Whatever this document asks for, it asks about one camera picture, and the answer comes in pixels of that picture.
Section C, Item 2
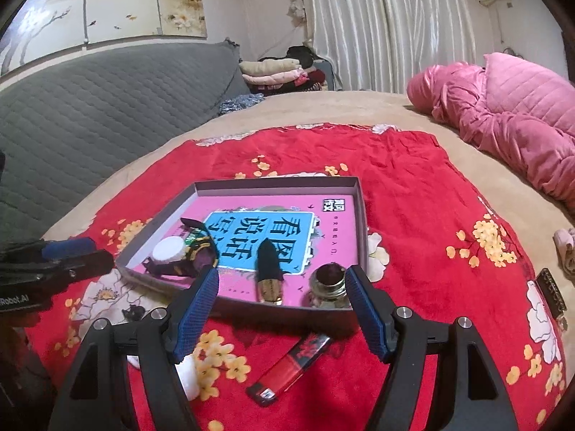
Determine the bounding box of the white rounded plastic case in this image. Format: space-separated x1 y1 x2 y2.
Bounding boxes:
125 352 202 402

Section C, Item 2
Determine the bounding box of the black hair clip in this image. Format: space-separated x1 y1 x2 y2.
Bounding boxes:
122 305 146 322

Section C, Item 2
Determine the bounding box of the metal pipe fitting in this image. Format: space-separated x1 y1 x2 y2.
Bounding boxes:
309 263 351 309

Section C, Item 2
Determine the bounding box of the black yellow wrist watch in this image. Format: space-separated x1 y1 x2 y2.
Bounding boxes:
142 218 219 278

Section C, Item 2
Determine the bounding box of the black gold lipstick tube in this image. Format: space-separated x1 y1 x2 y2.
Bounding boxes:
256 238 284 306

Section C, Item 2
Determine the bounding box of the white round jar lid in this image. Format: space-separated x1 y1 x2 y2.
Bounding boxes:
150 236 187 264

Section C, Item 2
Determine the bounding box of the red floral blanket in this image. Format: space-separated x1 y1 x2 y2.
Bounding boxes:
24 122 569 431

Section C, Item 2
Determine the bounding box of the pink blue book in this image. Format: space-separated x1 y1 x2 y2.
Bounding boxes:
125 192 365 307

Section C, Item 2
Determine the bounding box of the grey cardboard box tray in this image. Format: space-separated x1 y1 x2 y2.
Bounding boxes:
116 175 367 335

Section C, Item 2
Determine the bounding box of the grey quilted sofa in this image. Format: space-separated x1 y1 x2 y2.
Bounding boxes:
1 40 249 242

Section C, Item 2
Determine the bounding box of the black label tag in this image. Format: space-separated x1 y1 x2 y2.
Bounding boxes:
536 268 568 333

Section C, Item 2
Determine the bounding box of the beige bed cover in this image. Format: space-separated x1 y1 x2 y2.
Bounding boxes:
43 89 575 306

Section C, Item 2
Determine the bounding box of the pink quilted jacket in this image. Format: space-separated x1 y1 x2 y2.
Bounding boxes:
406 52 574 211

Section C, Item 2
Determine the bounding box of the folded clothes pile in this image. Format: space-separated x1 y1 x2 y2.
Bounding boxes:
239 46 335 96

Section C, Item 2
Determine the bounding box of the white striped curtain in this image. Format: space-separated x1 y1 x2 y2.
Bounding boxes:
290 0 477 93

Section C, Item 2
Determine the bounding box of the floral wall painting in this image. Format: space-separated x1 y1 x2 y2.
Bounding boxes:
1 0 207 75

